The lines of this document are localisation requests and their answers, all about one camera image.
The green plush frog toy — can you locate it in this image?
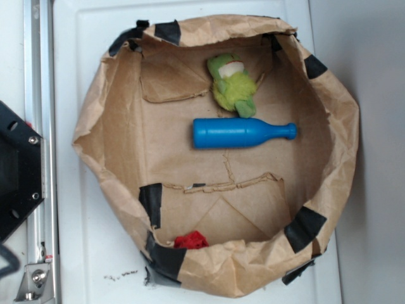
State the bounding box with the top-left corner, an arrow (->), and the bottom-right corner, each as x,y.
207,53 -> 257,118

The brown paper bag bin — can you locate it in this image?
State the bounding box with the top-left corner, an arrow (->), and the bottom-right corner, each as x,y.
73,15 -> 359,298

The blue plastic bottle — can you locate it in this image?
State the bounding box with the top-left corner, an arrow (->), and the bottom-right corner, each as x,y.
192,118 -> 297,149

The aluminium frame rail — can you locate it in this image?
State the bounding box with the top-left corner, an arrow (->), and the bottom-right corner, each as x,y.
23,1 -> 62,303

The red paper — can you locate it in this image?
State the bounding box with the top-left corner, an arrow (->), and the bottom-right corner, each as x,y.
173,231 -> 209,250

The metal corner bracket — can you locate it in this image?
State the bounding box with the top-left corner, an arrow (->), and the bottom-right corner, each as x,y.
13,263 -> 55,303

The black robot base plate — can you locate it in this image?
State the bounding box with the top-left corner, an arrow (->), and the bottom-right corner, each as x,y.
1,103 -> 44,243

